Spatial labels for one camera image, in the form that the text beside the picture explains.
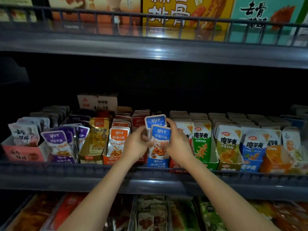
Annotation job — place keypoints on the green orange display carton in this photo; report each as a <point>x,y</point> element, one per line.
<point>183,216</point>

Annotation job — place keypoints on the white label carton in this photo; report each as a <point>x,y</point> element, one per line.
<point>303,21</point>

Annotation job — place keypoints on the person's left forearm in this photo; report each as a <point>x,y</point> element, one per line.
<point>96,199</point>

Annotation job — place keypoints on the orange yellow printed carton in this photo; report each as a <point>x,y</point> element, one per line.
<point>187,12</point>

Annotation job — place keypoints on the dark orange snack packs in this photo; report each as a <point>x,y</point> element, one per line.
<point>33,214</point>

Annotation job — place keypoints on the pink white display carton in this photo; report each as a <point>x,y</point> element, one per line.
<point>21,152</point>

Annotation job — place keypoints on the person's left hand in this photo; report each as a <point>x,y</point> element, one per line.
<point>135,144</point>

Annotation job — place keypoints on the pile of orange yellow packets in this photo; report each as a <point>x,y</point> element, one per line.
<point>284,214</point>

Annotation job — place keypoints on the yellow label dark carton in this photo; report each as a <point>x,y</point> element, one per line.
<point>17,9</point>

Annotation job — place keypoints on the clear plastic tray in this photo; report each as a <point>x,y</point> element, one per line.
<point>130,214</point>
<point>45,226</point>
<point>132,223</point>
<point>5,221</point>

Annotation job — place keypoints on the row of snack display cartons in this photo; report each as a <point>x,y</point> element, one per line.
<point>221,142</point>

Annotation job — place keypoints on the green printed carton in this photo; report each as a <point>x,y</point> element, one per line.
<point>269,16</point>

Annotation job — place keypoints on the handful of white blue-top packets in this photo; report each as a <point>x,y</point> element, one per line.
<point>156,127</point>

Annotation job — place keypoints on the person's right hand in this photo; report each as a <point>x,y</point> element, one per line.
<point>179,145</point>

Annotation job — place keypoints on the grey metal store shelf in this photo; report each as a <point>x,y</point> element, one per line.
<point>144,48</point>

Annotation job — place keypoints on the person's right forearm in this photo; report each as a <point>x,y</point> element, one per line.
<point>226,202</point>

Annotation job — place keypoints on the pile of red snack packets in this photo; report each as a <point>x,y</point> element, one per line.
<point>67,209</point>

